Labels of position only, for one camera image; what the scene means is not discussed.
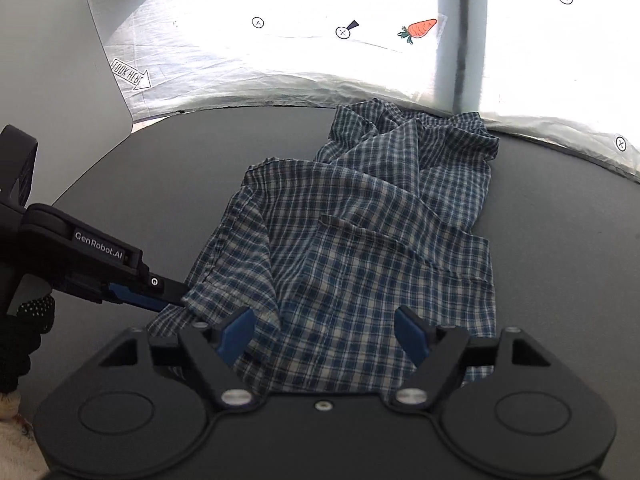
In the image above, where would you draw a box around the person's left hand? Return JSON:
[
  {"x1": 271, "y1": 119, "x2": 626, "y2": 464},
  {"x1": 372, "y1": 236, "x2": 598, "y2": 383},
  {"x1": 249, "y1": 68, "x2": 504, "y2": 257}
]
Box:
[{"x1": 0, "y1": 292, "x2": 56, "y2": 395}]

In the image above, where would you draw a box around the cream fuzzy cloth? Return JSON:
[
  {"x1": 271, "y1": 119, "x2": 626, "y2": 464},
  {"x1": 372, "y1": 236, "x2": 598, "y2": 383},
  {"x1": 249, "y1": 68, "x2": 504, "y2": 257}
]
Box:
[{"x1": 0, "y1": 392, "x2": 48, "y2": 478}]

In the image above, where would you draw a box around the white rounded board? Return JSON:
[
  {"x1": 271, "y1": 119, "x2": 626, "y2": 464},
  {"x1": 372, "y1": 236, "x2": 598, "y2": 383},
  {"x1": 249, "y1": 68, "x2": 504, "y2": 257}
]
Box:
[{"x1": 0, "y1": 0, "x2": 133, "y2": 206}]

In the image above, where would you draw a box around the printed translucent plastic sheet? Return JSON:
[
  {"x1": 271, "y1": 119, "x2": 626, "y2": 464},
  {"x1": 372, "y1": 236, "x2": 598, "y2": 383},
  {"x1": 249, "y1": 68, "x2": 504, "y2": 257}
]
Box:
[{"x1": 65, "y1": 0, "x2": 640, "y2": 183}]

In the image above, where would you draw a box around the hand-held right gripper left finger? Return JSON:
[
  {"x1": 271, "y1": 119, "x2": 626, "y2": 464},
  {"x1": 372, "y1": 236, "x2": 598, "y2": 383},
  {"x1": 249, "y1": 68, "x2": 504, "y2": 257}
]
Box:
[{"x1": 100, "y1": 306, "x2": 257, "y2": 407}]

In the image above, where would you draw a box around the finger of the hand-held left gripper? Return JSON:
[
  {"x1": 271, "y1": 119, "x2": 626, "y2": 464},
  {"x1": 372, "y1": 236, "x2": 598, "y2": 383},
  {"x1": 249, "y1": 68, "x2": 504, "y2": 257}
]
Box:
[{"x1": 102, "y1": 271, "x2": 190, "y2": 314}]

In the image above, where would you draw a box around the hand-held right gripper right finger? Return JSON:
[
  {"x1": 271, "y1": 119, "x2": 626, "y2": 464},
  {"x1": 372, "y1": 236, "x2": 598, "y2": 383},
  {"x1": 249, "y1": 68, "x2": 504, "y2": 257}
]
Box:
[{"x1": 392, "y1": 305, "x2": 544, "y2": 407}]

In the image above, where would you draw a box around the blue plaid shirt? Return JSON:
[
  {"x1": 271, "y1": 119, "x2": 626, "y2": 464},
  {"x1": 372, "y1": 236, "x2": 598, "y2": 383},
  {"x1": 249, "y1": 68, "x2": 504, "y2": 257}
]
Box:
[{"x1": 147, "y1": 97, "x2": 501, "y2": 393}]

